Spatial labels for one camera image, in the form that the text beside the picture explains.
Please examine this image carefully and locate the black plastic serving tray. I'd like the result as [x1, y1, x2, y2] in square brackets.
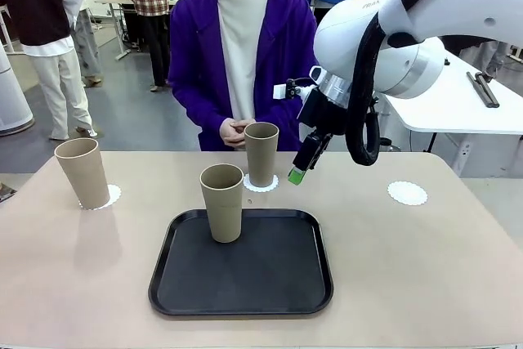
[147, 208, 334, 320]

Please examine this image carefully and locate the white cylindrical air purifier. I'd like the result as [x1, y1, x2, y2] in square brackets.
[0, 44, 35, 136]

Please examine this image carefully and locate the person's left hand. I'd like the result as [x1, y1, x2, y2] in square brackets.
[233, 119, 251, 140]

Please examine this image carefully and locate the person in long black coat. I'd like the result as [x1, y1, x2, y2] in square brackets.
[443, 36, 514, 78]

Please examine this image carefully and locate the person in purple hooded jacket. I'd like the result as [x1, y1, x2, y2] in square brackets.
[167, 0, 320, 152]

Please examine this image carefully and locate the white side table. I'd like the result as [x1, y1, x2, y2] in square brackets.
[378, 52, 523, 177]

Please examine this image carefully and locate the person in grey trousers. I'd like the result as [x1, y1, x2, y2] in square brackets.
[60, 0, 103, 88]

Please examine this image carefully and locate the white scalloped paper coaster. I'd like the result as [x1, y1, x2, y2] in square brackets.
[243, 173, 280, 194]
[78, 183, 123, 212]
[387, 180, 429, 206]

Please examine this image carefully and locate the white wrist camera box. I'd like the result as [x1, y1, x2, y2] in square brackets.
[272, 77, 318, 101]

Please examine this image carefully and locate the person's right hand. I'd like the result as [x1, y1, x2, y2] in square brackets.
[219, 118, 245, 147]

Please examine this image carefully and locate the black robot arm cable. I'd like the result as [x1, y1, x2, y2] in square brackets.
[345, 0, 454, 167]

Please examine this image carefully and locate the tall beige cup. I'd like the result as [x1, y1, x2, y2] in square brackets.
[244, 121, 280, 188]
[199, 163, 245, 244]
[54, 137, 111, 210]

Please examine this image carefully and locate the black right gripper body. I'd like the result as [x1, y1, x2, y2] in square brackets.
[297, 86, 352, 137]

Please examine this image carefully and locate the black folded tripod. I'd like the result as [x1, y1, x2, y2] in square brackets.
[467, 70, 501, 108]

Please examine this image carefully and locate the person's right forearm purple sleeve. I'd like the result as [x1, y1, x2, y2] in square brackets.
[169, 77, 230, 125]

